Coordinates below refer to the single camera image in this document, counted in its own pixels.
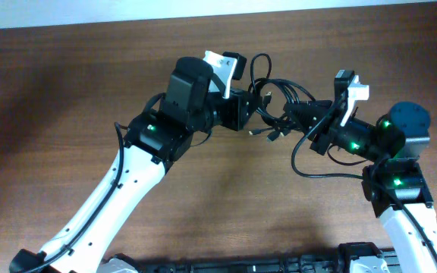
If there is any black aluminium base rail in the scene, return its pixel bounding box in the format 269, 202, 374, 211
96, 242, 398, 273

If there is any black thick cable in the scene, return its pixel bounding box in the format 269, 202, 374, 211
248, 52, 316, 132

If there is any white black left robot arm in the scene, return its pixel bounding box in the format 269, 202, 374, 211
9, 51, 259, 272

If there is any black right camera cable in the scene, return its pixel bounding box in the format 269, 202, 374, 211
291, 96, 437, 273

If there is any black left camera cable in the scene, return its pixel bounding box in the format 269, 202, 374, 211
24, 83, 166, 273

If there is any black camera cable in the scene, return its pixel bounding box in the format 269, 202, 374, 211
24, 83, 166, 273
291, 96, 437, 273

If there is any black thin usb cable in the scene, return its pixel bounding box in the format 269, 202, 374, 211
248, 90, 299, 143

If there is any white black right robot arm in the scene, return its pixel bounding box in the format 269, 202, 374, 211
285, 99, 437, 272

